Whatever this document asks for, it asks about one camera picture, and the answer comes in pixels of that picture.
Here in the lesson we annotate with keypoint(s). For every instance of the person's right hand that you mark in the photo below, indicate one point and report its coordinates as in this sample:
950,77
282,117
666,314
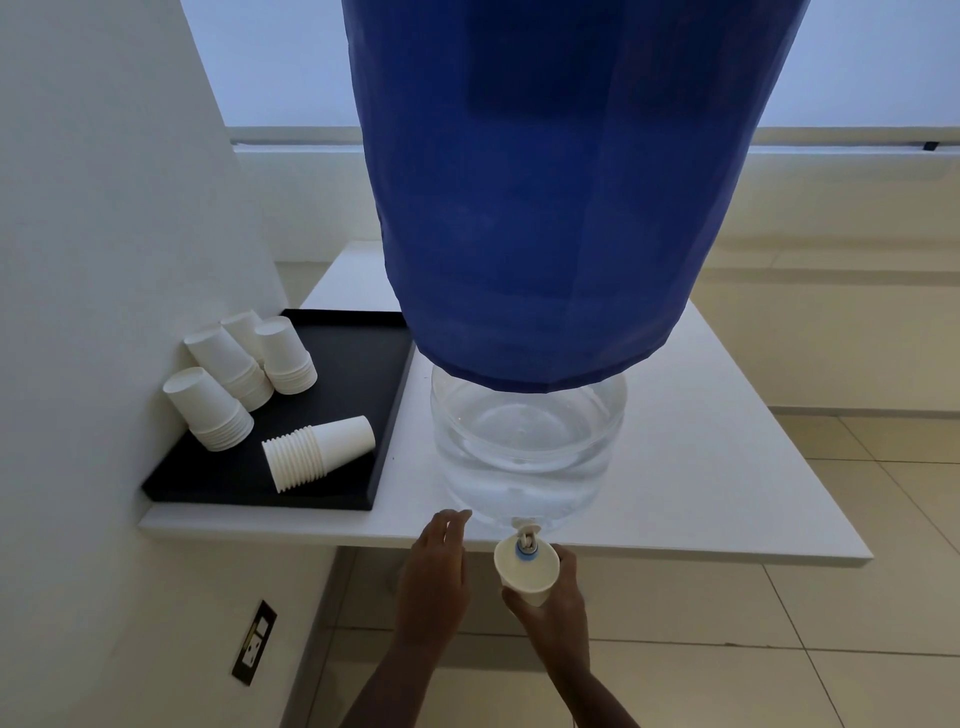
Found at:
559,630

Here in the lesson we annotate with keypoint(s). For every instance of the clear water dispenser jug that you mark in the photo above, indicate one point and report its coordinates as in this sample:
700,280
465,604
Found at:
525,457

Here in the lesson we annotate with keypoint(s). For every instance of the single white paper cup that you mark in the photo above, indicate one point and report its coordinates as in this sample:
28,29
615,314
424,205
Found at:
529,581

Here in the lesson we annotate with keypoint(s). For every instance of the person's left hand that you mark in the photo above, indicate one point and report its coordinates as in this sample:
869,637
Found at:
435,585

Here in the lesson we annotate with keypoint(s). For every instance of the grey blind bottom rail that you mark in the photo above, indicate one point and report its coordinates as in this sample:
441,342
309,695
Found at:
300,136

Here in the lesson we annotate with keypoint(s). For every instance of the white dispenser tap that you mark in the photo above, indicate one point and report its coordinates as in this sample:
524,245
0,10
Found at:
526,541

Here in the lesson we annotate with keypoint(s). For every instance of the black rectangular tray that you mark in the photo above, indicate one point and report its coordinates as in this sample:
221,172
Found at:
352,375

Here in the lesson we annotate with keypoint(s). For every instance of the stack of white paper cups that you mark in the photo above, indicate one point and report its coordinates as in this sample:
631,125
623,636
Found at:
238,326
206,409
285,356
225,367
322,454

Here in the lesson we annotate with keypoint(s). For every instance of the black wall socket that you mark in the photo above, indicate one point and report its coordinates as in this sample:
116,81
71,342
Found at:
253,643

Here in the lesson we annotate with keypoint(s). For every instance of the blue fabric dispenser cover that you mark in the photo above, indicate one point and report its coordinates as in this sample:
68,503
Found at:
555,210

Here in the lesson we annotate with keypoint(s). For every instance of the white window roller blind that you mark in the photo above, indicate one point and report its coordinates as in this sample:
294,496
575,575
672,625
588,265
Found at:
270,60

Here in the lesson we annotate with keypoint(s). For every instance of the white table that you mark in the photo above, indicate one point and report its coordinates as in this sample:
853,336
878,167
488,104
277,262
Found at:
712,450

